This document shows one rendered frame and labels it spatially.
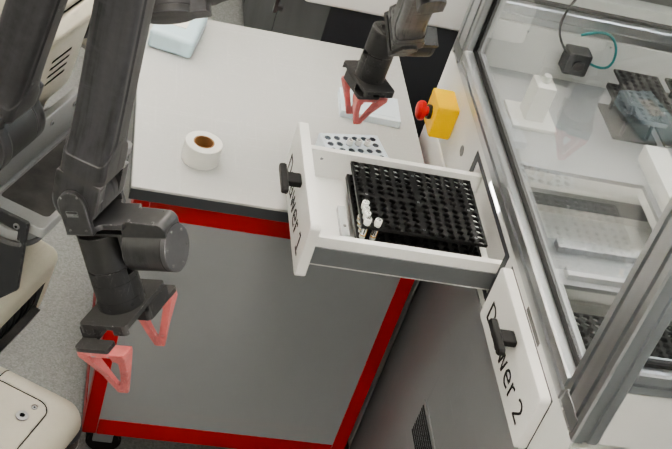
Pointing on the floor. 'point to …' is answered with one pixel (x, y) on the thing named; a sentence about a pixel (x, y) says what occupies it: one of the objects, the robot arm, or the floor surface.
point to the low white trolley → (247, 256)
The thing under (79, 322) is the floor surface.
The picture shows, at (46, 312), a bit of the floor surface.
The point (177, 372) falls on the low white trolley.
